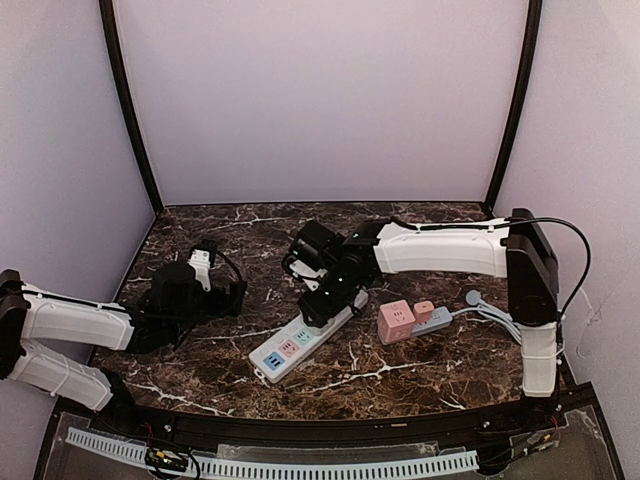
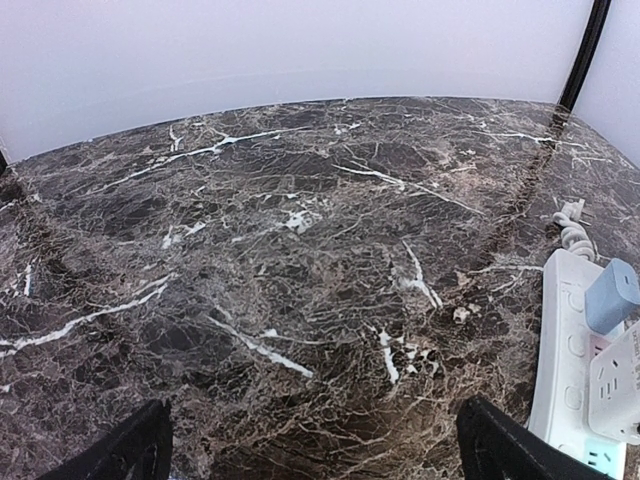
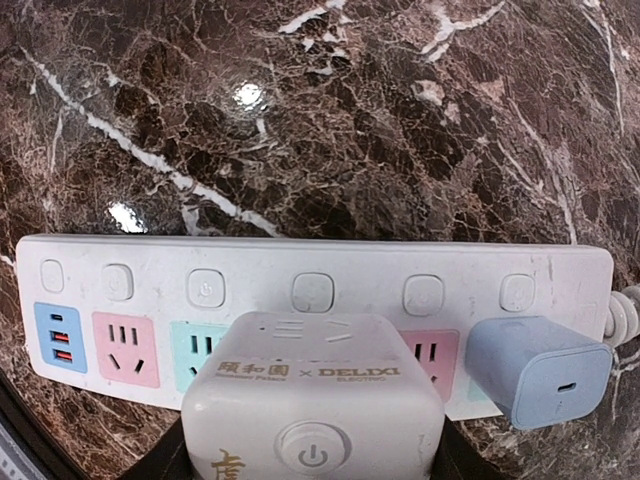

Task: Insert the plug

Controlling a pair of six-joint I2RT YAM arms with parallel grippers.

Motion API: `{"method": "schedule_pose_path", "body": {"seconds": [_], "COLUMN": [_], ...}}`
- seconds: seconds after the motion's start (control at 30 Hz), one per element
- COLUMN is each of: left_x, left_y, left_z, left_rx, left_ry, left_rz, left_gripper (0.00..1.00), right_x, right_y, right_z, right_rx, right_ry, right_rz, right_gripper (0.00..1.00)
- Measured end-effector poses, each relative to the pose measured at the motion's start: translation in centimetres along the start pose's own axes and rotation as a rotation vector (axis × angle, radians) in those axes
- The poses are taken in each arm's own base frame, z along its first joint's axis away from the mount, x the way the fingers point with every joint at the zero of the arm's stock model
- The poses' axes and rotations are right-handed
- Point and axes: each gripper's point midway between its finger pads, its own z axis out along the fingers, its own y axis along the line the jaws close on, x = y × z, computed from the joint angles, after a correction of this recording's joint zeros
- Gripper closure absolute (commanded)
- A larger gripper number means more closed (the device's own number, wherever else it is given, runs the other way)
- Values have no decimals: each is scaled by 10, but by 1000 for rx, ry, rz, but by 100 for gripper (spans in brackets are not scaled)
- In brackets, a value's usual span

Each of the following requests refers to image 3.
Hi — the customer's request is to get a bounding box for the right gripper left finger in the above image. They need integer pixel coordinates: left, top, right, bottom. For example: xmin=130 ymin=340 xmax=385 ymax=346
xmin=79 ymin=414 xmax=194 ymax=480

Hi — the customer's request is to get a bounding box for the white cube socket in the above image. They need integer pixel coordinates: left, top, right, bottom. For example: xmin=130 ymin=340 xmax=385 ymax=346
xmin=181 ymin=312 xmax=445 ymax=479

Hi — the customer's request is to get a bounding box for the white multicolour power strip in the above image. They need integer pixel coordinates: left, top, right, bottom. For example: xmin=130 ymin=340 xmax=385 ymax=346
xmin=16 ymin=235 xmax=639 ymax=420

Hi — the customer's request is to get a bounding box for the small blue plug adapter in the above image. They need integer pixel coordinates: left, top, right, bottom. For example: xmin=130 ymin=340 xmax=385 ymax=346
xmin=465 ymin=316 xmax=613 ymax=430

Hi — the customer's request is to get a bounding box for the black front table rail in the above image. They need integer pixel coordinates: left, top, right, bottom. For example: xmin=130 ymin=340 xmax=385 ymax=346
xmin=1 ymin=372 xmax=86 ymax=479

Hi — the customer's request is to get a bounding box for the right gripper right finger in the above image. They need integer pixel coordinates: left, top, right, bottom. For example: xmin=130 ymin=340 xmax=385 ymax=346
xmin=434 ymin=417 xmax=505 ymax=480

